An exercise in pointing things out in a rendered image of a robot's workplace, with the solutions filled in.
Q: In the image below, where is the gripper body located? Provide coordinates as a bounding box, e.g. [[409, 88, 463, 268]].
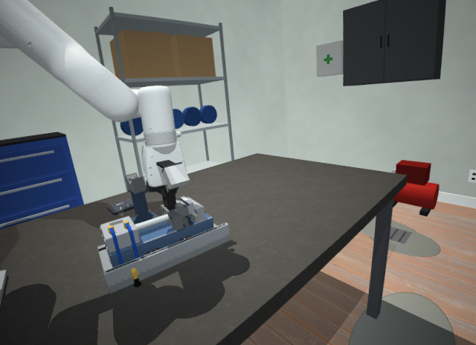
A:
[[142, 141, 186, 187]]

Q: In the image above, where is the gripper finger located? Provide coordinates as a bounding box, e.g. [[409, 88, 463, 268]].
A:
[[168, 187, 179, 209], [146, 182, 172, 210]]

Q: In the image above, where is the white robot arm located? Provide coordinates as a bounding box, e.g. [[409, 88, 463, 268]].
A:
[[0, 0, 190, 190]]

